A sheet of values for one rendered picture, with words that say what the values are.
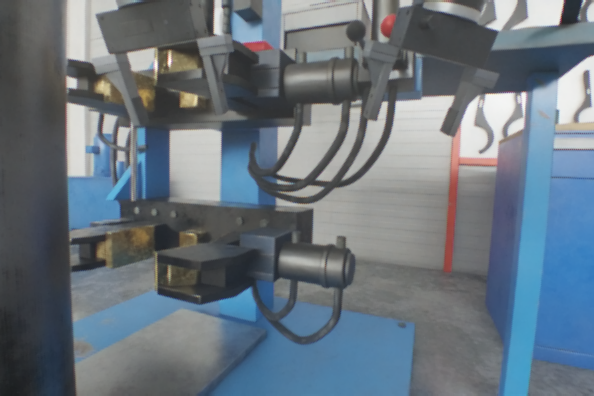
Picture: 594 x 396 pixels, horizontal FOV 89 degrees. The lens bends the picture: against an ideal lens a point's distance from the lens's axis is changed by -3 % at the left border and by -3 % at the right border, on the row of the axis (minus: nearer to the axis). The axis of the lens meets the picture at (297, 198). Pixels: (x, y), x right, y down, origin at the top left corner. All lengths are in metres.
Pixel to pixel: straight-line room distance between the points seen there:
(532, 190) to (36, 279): 1.14
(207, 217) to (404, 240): 1.92
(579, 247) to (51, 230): 1.64
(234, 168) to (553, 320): 1.40
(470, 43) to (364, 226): 2.32
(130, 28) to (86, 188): 3.08
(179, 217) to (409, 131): 2.00
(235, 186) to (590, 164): 1.35
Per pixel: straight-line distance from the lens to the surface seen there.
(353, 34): 0.61
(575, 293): 1.63
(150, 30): 0.49
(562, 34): 0.93
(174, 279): 0.78
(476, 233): 2.71
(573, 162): 1.56
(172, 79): 0.75
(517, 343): 1.15
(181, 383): 1.01
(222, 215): 1.04
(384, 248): 2.73
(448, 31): 0.49
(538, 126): 1.06
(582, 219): 1.58
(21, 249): 0.67
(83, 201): 3.58
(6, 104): 0.66
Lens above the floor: 0.72
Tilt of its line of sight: 4 degrees down
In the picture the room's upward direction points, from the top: 2 degrees clockwise
